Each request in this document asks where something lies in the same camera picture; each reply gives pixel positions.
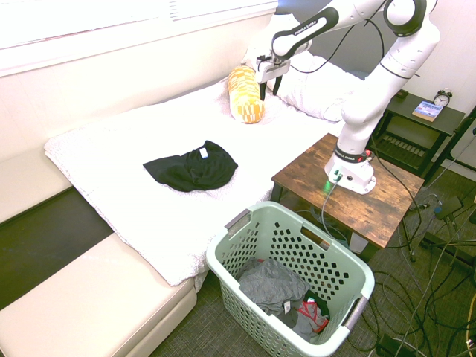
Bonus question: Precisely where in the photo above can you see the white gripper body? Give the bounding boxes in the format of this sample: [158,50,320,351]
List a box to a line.
[256,58,292,84]

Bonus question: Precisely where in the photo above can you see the black t-shirt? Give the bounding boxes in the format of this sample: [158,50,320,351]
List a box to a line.
[142,140,239,193]

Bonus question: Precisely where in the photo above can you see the pale green laundry basket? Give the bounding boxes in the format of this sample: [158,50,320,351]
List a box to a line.
[205,201,376,356]

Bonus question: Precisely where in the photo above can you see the orange checkered bolster pillow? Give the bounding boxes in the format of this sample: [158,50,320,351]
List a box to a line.
[227,65,266,124]

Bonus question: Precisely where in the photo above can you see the small white pillow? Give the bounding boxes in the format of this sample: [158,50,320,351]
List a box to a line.
[241,36,275,71]

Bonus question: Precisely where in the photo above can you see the large white pillow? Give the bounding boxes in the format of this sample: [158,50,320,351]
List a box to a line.
[274,51,369,123]

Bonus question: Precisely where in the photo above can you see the dark gray headboard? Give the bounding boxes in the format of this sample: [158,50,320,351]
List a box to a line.
[274,0,390,81]

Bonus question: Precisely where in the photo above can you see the black nightstand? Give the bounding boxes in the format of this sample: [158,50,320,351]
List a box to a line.
[370,92,466,179]

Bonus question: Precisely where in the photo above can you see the blue paperback book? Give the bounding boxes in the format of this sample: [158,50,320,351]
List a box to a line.
[411,100,446,123]

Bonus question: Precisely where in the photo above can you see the rustic wooden side table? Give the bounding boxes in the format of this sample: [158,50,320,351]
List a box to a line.
[270,132,425,263]

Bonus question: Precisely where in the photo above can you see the black twin-bell alarm clock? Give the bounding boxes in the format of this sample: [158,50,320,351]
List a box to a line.
[433,88,454,107]

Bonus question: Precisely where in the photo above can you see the white window blinds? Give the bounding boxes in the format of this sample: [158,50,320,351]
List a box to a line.
[0,0,280,51]

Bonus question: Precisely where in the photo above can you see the white quilted blanket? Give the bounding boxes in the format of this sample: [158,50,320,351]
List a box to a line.
[43,80,345,287]

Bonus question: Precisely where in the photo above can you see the gray crumpled garment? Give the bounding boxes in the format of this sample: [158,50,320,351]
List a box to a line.
[237,257,312,317]

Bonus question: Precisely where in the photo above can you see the black power adapter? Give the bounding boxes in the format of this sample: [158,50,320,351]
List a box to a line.
[434,196,464,221]

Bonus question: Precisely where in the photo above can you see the black garment with green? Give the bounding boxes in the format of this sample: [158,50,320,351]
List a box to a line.
[303,291,330,316]

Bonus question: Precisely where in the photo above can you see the gray garment with red trim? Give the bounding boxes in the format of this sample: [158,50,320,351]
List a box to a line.
[292,299,331,341]

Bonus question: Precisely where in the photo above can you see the cream upholstered bed base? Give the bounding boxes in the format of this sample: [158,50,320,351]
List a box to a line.
[0,148,198,357]

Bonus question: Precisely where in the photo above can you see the black power brick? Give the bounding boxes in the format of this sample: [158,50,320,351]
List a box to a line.
[374,333,412,357]

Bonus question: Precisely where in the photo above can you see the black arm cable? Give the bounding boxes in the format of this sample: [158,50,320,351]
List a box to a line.
[289,14,386,75]

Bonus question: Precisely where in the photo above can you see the gray robot base cable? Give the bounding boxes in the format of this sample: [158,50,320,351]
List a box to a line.
[319,173,347,245]

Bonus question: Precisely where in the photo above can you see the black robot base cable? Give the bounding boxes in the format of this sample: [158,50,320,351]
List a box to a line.
[366,135,425,257]

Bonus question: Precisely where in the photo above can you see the black camera stand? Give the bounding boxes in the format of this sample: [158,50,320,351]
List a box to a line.
[419,115,476,263]

